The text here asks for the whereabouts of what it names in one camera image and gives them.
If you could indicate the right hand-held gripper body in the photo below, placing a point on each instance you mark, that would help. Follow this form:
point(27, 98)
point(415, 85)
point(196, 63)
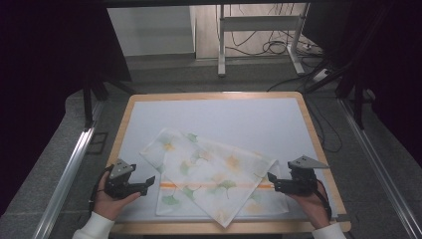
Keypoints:
point(300, 179)

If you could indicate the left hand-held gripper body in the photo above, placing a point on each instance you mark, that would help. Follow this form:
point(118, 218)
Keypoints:
point(120, 181)

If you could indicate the white leaf print cloth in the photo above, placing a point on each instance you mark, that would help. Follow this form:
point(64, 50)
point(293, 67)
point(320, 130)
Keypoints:
point(212, 179)

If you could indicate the person's left hand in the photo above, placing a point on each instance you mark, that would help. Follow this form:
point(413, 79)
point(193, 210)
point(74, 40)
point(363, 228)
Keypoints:
point(109, 204)

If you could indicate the person's right hand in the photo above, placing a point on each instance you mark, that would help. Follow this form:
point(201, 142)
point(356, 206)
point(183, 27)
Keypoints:
point(310, 205)

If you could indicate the light wooden table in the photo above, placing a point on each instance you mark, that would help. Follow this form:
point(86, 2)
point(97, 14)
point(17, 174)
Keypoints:
point(166, 229)

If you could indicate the white table mat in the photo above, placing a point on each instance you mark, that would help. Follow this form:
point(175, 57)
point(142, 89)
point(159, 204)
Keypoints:
point(232, 119)

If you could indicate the black metal stand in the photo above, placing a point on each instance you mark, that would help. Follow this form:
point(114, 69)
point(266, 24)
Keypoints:
point(358, 106)
point(88, 106)

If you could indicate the white power strip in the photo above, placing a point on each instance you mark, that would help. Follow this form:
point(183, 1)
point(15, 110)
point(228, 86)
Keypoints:
point(320, 75)

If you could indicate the dark curtain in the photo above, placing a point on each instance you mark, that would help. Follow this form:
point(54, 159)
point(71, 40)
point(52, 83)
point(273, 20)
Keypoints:
point(40, 83)
point(398, 66)

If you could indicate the white board panel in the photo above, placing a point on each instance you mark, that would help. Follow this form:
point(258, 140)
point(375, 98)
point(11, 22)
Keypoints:
point(149, 30)

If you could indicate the aluminium floor rail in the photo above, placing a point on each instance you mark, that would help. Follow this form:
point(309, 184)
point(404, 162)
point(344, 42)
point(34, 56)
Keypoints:
point(381, 159)
point(66, 179)

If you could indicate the white metal desk frame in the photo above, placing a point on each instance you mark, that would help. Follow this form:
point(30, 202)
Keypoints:
point(258, 23)

